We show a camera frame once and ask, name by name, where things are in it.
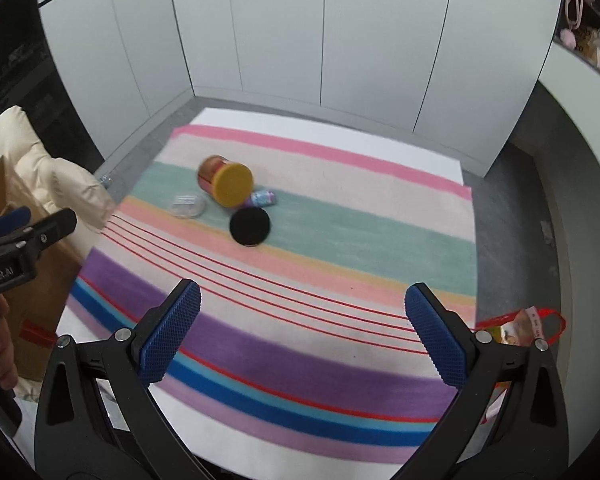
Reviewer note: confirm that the striped pastel mat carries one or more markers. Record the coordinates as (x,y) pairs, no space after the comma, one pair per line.
(330,260)

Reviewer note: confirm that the cream padded armchair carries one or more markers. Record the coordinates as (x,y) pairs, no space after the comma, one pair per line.
(70,180)

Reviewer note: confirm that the clear plastic lid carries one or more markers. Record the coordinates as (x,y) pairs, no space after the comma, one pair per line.
(187,206)

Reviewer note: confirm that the brown cardboard box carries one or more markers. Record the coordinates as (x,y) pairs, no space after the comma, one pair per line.
(45,300)

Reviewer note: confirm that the beige plush toy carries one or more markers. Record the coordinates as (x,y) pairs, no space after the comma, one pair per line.
(594,47)

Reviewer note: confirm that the pink pompom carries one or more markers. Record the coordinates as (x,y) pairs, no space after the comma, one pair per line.
(567,37)

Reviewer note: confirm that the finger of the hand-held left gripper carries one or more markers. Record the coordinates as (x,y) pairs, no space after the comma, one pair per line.
(7,222)
(45,230)

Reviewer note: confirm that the black round lid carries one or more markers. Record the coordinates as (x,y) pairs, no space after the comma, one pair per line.
(250,226)

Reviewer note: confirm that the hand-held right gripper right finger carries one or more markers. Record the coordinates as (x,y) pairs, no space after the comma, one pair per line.
(437,335)

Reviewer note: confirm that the clear plastic bottle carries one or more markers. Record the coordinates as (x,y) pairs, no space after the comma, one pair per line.
(105,180)

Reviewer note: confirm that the small pastel bottle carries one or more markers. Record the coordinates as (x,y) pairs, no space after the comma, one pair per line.
(264,198)

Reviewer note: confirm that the orange jar with yellow lid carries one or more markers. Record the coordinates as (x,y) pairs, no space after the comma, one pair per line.
(232,185)

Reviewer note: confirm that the black glass cabinet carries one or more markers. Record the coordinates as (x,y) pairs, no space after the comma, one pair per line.
(25,60)

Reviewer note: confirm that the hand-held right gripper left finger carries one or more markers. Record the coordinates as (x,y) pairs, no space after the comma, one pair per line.
(172,332)

